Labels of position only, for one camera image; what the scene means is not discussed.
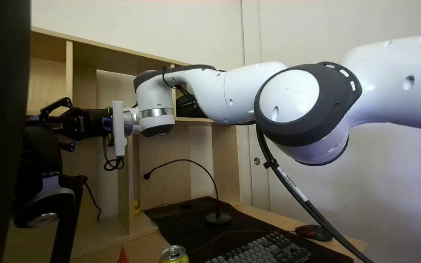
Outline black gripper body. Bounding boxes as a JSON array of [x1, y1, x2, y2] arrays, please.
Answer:
[[62, 108, 113, 141]]

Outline black silver headphones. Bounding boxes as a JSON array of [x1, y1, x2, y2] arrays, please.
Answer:
[[13, 126, 76, 228]]

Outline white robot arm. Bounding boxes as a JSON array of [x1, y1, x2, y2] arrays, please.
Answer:
[[40, 35, 421, 165]]

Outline black monitor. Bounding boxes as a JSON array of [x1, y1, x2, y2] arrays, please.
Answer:
[[0, 0, 85, 263]]

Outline small yellow object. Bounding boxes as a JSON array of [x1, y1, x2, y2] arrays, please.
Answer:
[[130, 200, 141, 218]]

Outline light wooden desk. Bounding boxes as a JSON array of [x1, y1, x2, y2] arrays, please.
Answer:
[[3, 196, 370, 263]]

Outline wooden shelf hutch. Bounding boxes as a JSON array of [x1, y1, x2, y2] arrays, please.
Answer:
[[3, 27, 244, 263]]

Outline black desk mat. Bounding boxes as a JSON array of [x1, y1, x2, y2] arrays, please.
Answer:
[[146, 198, 354, 263]]

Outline green drink can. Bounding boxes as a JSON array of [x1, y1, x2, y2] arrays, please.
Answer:
[[160, 246, 189, 263]]

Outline black gooseneck microphone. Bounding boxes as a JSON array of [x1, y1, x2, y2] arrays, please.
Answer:
[[142, 158, 234, 227]]

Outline grey mechanical keyboard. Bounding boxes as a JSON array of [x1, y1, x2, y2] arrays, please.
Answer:
[[205, 231, 312, 263]]

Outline black computer mouse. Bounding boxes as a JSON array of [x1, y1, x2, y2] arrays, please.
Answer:
[[295, 225, 332, 241]]

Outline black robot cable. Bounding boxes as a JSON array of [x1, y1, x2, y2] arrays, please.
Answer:
[[255, 123, 376, 263]]

